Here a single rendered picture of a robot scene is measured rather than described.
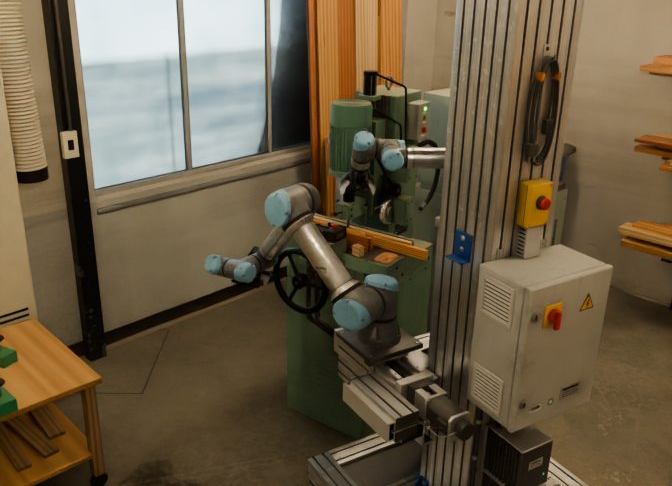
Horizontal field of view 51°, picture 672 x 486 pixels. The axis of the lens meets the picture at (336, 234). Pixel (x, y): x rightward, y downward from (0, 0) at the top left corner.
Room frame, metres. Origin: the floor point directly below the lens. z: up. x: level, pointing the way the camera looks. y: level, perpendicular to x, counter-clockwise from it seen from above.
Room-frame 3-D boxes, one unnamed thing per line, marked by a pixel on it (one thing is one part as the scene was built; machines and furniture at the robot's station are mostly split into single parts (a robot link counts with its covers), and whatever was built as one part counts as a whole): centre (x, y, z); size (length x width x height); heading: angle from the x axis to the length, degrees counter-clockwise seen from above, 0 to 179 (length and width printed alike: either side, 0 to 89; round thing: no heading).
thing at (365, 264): (2.84, 0.00, 0.87); 0.61 x 0.30 x 0.06; 55
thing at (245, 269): (2.41, 0.35, 0.97); 0.11 x 0.11 x 0.08; 54
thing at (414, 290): (3.03, -0.12, 0.36); 0.58 x 0.45 x 0.71; 145
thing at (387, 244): (2.87, -0.14, 0.92); 0.60 x 0.02 x 0.04; 55
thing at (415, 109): (3.11, -0.35, 1.40); 0.10 x 0.06 x 0.16; 145
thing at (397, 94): (3.17, -0.22, 1.16); 0.22 x 0.22 x 0.72; 55
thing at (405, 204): (2.99, -0.29, 1.02); 0.09 x 0.07 x 0.12; 55
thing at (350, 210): (2.95, -0.07, 1.03); 0.14 x 0.07 x 0.09; 145
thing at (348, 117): (2.93, -0.05, 1.35); 0.18 x 0.18 x 0.31
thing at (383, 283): (2.18, -0.16, 0.98); 0.13 x 0.12 x 0.14; 144
